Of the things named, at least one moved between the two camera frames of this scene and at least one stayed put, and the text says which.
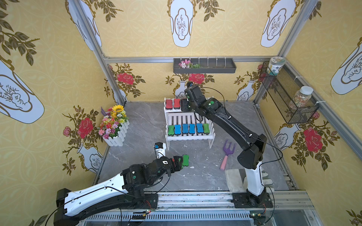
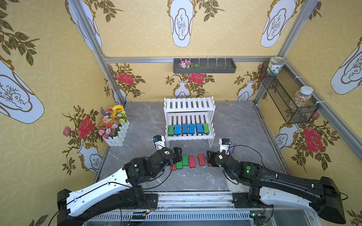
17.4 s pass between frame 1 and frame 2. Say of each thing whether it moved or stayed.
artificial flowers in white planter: stayed
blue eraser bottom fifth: stayed
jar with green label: stayed
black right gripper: moved
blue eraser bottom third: stayed
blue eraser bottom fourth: stayed
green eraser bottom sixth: stayed
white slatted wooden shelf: stayed
